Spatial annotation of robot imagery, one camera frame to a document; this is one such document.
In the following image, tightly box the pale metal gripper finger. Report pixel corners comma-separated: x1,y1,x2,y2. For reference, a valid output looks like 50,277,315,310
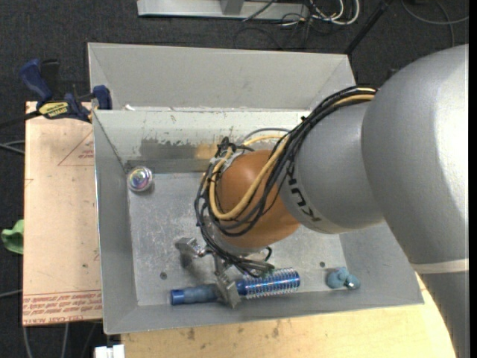
174,236,200,269
213,265,241,310

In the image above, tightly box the grey metal bin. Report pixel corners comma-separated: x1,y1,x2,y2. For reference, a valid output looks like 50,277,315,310
87,42,425,336

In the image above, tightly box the brown cardboard board red print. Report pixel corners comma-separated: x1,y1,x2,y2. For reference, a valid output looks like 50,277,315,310
22,101,104,327

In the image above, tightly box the blue-grey toy animal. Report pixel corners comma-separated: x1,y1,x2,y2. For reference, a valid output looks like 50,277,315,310
325,266,361,290

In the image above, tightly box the blue ribbed tool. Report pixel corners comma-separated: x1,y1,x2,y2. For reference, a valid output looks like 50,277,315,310
170,267,301,307

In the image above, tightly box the shiny iridescent ball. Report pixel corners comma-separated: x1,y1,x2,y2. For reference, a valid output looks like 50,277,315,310
127,166,154,192

